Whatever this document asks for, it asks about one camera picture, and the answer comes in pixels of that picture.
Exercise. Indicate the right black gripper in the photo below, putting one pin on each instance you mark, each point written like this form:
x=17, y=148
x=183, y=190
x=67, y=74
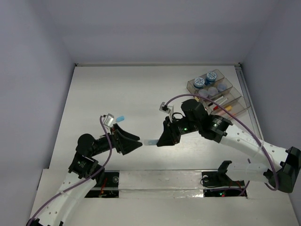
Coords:
x=169, y=136

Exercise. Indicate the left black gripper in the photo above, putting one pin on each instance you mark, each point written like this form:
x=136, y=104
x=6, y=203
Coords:
x=123, y=145

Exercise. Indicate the blue pencil shaped highlighter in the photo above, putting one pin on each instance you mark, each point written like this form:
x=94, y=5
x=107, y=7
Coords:
x=150, y=142

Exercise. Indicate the blue eraser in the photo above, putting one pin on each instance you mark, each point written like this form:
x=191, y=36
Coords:
x=120, y=119

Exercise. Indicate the red capped white marker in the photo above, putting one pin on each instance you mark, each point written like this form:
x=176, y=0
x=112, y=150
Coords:
x=221, y=103

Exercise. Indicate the blue lidded jar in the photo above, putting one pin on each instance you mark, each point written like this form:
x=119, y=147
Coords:
x=210, y=78
x=199, y=83

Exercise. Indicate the clear purple clip jar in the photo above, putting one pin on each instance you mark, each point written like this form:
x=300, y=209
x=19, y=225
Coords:
x=212, y=91

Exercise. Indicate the pink pencil shaped highlighter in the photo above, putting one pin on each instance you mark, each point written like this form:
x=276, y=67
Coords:
x=227, y=109

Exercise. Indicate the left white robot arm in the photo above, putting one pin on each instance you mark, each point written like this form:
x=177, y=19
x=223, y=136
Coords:
x=83, y=174

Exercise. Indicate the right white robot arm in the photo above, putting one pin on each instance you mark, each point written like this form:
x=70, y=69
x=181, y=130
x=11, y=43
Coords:
x=276, y=166

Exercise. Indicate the clear tiered organizer box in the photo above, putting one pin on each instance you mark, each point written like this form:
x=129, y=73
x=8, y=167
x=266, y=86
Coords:
x=235, y=98

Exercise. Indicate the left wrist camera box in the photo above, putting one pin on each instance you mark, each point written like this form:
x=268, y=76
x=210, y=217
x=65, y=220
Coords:
x=107, y=120

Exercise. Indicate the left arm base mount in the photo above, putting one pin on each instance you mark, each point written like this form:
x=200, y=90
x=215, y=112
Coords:
x=108, y=188

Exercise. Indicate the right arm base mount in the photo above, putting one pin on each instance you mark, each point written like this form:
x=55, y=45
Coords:
x=217, y=184

